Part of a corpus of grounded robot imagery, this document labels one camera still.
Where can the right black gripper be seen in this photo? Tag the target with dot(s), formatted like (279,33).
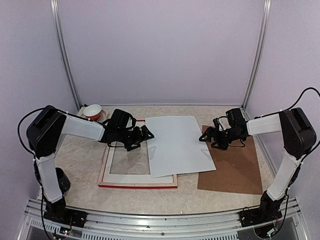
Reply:
(221,145)

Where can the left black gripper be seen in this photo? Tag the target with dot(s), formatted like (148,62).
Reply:
(144,132)

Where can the cat and books photo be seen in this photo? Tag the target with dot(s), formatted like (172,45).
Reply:
(175,148)

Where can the white photo mat board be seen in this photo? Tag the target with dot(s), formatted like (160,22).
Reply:
(135,179)

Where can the wooden red picture frame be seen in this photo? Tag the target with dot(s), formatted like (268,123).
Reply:
(135,162)

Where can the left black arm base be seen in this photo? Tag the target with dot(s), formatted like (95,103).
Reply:
(59,213)

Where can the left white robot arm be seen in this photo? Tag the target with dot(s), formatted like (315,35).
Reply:
(44,132)

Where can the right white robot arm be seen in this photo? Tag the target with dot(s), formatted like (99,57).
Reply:
(298,137)

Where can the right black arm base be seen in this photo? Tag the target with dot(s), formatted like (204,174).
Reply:
(267,211)

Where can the brown cardboard backing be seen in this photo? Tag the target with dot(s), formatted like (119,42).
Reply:
(237,170)

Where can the grey round plate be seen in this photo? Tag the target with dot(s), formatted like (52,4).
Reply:
(103,117)

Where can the orange white bowl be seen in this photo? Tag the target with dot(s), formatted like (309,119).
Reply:
(93,111)

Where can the black cylindrical cup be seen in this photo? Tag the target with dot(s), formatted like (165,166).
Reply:
(63,181)

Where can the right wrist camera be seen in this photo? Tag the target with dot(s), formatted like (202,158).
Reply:
(234,118)

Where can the aluminium front rail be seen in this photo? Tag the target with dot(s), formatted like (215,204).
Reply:
(101,225)

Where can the right aluminium post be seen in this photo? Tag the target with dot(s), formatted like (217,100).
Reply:
(258,53)

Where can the aluminium post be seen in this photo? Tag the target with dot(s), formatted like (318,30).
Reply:
(54,4)
(258,53)

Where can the left aluminium post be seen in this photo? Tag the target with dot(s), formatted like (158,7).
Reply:
(54,4)

